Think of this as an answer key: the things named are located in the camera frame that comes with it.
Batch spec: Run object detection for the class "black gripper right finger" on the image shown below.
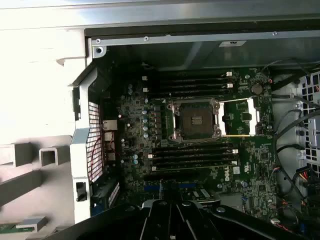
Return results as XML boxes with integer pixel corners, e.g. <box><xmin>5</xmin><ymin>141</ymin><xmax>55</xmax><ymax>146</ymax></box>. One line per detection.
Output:
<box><xmin>172</xmin><ymin>179</ymin><xmax>310</xmax><ymax>240</ymax></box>

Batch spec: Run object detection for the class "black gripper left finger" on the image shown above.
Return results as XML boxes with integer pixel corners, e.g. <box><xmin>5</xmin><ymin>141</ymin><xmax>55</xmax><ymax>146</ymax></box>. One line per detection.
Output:
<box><xmin>46</xmin><ymin>179</ymin><xmax>173</xmax><ymax>240</ymax></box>

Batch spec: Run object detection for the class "metal locking lever wire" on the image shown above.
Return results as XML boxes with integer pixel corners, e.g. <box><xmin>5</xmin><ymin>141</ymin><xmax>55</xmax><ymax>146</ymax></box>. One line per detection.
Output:
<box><xmin>178</xmin><ymin>134</ymin><xmax>221</xmax><ymax>150</ymax></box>

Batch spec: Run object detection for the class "CPU socket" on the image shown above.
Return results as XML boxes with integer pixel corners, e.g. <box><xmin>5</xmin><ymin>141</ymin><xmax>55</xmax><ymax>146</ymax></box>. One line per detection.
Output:
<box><xmin>165</xmin><ymin>97</ymin><xmax>223</xmax><ymax>144</ymax></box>

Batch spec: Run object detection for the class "blue expansion slot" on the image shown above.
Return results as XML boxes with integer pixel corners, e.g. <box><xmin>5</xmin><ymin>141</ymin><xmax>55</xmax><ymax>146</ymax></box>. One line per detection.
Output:
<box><xmin>143</xmin><ymin>183</ymin><xmax>197</xmax><ymax>190</ymax></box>

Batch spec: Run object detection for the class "grey chipset heatsink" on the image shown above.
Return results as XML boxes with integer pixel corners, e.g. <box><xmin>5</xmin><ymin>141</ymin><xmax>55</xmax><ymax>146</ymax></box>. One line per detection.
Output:
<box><xmin>217</xmin><ymin>193</ymin><xmax>245</xmax><ymax>210</ymax></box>

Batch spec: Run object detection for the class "RAM slot with white clips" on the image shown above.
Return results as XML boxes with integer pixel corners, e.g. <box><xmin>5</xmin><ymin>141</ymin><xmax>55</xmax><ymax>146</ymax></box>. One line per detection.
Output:
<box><xmin>151</xmin><ymin>160</ymin><xmax>238</xmax><ymax>173</ymax></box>
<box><xmin>147</xmin><ymin>148</ymin><xmax>240</xmax><ymax>160</ymax></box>
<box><xmin>141</xmin><ymin>83</ymin><xmax>234</xmax><ymax>93</ymax></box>
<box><xmin>141</xmin><ymin>71</ymin><xmax>234</xmax><ymax>81</ymax></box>

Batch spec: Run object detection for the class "green motherboard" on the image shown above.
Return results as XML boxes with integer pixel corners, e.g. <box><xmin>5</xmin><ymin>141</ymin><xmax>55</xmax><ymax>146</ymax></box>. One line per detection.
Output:
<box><xmin>116</xmin><ymin>66</ymin><xmax>279</xmax><ymax>226</ymax></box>

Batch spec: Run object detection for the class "grey parts rack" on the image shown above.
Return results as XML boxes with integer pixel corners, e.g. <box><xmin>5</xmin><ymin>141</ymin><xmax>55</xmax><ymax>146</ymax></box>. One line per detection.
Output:
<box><xmin>0</xmin><ymin>141</ymin><xmax>72</xmax><ymax>237</ymax></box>

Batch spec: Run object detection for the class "round coin battery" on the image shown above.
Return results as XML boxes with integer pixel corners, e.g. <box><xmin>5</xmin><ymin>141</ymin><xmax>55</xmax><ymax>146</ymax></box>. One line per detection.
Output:
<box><xmin>250</xmin><ymin>83</ymin><xmax>264</xmax><ymax>95</ymax></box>

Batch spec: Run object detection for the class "green RAM stick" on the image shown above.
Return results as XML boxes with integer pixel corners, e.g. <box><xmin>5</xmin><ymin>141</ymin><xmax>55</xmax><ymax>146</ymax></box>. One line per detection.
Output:
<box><xmin>0</xmin><ymin>223</ymin><xmax>34</xmax><ymax>235</ymax></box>

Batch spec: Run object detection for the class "metal drive cage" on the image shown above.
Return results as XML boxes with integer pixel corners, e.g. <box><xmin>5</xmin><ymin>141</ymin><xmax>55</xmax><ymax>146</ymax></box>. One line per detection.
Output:
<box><xmin>271</xmin><ymin>72</ymin><xmax>320</xmax><ymax>181</ymax></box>

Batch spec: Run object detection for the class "open black PC case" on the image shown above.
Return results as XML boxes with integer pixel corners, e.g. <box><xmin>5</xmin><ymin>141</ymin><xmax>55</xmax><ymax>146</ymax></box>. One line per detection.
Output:
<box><xmin>66</xmin><ymin>24</ymin><xmax>320</xmax><ymax>240</ymax></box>

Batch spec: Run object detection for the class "white case sticker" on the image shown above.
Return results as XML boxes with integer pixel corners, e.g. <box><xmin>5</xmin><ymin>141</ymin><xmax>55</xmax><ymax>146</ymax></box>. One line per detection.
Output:
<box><xmin>218</xmin><ymin>40</ymin><xmax>248</xmax><ymax>48</ymax></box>

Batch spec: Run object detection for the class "orange wire bundle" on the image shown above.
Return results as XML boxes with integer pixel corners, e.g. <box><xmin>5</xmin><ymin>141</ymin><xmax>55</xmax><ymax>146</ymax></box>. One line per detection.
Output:
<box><xmin>294</xmin><ymin>168</ymin><xmax>320</xmax><ymax>187</ymax></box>

